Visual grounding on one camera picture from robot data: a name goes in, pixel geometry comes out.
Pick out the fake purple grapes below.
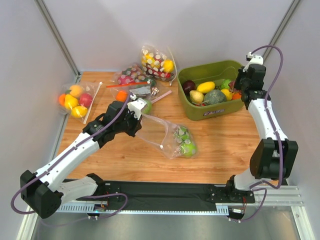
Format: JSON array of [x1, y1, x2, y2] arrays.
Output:
[[228, 80, 238, 93]]

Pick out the fake orange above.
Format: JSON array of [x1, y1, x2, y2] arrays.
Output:
[[232, 92, 242, 100]]

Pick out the yellow fake lemon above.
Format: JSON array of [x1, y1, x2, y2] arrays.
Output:
[[220, 88, 234, 101]]

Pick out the clear pink zip top bag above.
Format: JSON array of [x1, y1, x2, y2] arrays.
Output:
[[136, 114, 198, 159]]

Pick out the pale yellow fake pear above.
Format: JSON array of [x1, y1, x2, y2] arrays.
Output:
[[189, 90, 204, 104]]

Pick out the green striped fake ball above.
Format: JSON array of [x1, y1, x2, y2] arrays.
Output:
[[173, 125, 191, 143]]

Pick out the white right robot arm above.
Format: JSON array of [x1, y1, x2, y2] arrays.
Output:
[[229, 63, 299, 192]]

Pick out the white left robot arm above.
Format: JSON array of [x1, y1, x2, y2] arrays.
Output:
[[19, 98, 147, 219]]

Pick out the green fake custard apple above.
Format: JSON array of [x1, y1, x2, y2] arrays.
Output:
[[219, 79, 232, 90]]

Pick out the green fake cabbage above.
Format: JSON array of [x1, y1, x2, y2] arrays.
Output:
[[141, 99, 152, 115]]

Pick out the orange fake persimmon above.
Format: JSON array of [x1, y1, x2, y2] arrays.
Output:
[[115, 90, 128, 102]]

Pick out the fake netted melon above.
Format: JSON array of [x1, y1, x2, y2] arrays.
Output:
[[203, 89, 227, 106]]

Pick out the clear vegetable zip bag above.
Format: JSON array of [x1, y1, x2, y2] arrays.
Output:
[[107, 82, 172, 115]]

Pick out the yellow fake mango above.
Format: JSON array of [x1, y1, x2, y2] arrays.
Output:
[[196, 81, 216, 95]]

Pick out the polka dot zip bag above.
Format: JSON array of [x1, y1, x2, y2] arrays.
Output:
[[111, 63, 156, 87]]

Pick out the dark red fake apple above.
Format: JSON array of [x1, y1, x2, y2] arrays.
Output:
[[182, 80, 197, 96]]

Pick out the clear fruit bag left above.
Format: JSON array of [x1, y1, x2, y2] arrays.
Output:
[[57, 81, 103, 124]]

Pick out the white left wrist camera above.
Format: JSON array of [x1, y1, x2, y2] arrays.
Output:
[[127, 98, 148, 120]]

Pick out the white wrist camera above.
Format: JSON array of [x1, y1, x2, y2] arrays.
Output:
[[243, 51, 264, 72], [127, 98, 148, 120]]

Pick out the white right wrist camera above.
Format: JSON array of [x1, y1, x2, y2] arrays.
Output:
[[243, 51, 264, 72]]

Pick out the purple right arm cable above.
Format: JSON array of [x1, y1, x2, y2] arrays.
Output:
[[228, 44, 286, 223]]

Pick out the polka dot drawstring bag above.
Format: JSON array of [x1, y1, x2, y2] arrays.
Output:
[[140, 45, 178, 86]]

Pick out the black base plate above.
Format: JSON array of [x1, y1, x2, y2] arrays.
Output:
[[67, 178, 256, 213]]

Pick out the aluminium cable rail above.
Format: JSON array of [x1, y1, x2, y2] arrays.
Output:
[[57, 199, 305, 216]]

